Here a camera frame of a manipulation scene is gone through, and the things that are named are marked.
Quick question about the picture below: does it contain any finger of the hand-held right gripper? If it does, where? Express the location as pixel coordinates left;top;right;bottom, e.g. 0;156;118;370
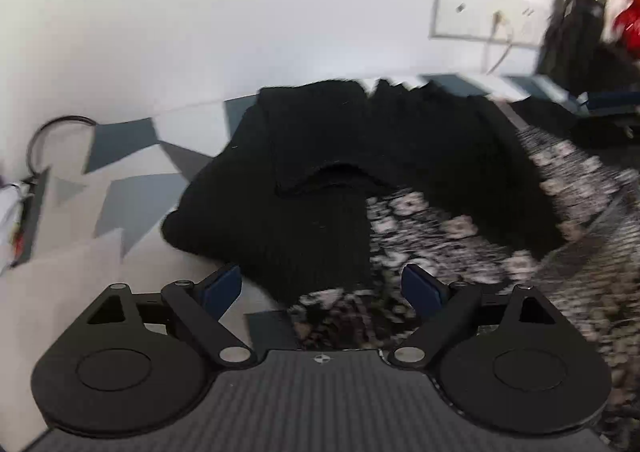
575;92;640;149

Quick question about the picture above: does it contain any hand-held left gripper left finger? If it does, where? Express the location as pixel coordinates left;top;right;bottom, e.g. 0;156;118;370
85;263;258;367

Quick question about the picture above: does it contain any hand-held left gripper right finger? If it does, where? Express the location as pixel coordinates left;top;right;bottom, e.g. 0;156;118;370
387;263;558;368

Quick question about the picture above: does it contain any black white patterned knit sweater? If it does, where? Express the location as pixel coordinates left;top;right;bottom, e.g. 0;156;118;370
160;78;640;448

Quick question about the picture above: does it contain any black bottle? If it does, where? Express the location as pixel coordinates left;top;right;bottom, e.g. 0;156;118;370
537;0;608;87

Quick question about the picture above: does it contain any white object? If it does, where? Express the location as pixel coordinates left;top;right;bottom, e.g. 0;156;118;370
0;182;31;273

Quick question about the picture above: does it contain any white cable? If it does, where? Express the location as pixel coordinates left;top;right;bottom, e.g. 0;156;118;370
485;12;516;75

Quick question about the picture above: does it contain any white wall socket panel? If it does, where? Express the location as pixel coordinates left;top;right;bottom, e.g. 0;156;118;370
429;0;551;50

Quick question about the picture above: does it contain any black cable loop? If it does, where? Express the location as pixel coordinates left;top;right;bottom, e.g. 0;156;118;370
27;116;98;173

